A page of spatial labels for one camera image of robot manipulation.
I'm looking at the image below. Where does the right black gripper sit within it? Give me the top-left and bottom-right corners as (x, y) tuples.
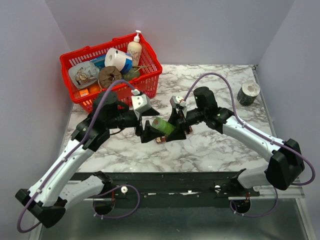
(162, 107), (207, 142)

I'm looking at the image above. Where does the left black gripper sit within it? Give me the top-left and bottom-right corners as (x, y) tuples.
(106, 106), (166, 143)

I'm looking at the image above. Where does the green pill bottle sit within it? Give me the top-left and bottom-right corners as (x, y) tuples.
(151, 117), (176, 136)

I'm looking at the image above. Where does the brown weekly pill organizer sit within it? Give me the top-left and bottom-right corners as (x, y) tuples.
(155, 126), (193, 144)

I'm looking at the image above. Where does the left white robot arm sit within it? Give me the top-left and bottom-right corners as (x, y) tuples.
(15, 90), (159, 228)

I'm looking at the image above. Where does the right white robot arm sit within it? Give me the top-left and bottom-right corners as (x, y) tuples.
(166, 87), (305, 196)

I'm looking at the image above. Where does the green round vegetable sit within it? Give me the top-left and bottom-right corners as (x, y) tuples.
(122, 67), (140, 82)

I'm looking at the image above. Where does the brown paper roll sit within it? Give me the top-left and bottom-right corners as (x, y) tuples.
(98, 66), (122, 89)

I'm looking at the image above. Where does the orange fruit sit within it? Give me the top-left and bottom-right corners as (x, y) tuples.
(88, 83), (101, 94)

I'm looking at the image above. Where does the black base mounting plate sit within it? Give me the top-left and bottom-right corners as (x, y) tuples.
(51, 171), (293, 209)

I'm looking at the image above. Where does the orange small box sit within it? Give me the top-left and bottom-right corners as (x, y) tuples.
(78, 88), (90, 98)

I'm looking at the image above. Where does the white toilet paper roll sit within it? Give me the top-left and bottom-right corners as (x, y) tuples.
(104, 47), (133, 74)

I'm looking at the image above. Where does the white lotion pump bottle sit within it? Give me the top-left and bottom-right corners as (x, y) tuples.
(127, 30), (142, 67)

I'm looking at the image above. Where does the blue package in basket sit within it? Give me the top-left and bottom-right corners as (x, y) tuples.
(90, 55), (106, 69)

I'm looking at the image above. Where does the camouflage tape roll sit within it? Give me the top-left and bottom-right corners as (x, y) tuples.
(236, 81), (261, 106)

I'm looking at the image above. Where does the white cartoon pouch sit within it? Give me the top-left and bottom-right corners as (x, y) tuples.
(68, 61), (100, 90)

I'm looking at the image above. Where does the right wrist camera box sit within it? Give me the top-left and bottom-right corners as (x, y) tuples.
(169, 96), (188, 110)

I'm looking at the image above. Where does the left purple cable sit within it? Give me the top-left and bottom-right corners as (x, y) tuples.
(16, 79), (141, 234)

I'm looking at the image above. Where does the purple cable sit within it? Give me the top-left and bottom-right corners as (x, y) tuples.
(181, 72), (316, 218)
(16, 79), (141, 234)

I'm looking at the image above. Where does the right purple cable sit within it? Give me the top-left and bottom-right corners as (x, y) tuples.
(181, 72), (316, 218)

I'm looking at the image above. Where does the aluminium rail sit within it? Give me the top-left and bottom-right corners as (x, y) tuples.
(39, 178), (305, 201)

